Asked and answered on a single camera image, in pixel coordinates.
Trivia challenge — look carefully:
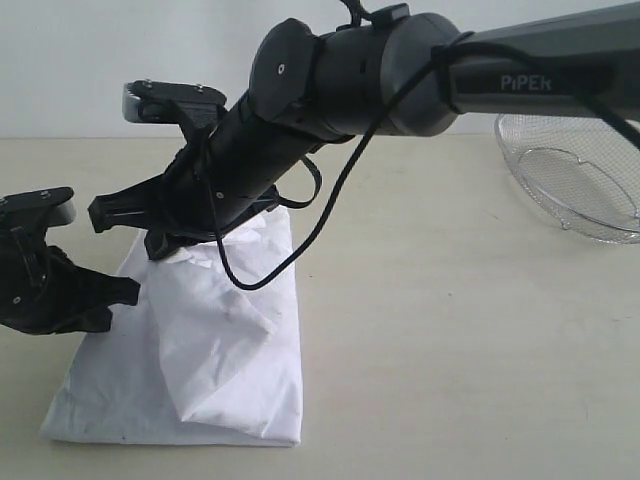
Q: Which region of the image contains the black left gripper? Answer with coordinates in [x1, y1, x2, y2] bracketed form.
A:
[1, 227, 140, 335]

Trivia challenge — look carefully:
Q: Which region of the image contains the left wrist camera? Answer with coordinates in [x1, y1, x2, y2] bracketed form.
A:
[1, 186, 76, 233]

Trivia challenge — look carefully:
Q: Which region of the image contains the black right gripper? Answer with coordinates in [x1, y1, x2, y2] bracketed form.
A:
[88, 95, 320, 261]

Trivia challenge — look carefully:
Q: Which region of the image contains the white t-shirt red print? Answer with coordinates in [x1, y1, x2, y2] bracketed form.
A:
[40, 208, 303, 447]

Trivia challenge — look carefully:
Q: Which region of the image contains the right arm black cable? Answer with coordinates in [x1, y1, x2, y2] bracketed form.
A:
[194, 0, 640, 292]

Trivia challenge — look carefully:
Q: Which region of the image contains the wire mesh basket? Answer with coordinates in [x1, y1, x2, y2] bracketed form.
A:
[494, 114, 639, 244]

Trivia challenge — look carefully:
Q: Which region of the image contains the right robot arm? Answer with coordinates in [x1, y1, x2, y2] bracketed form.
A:
[89, 3, 639, 259]

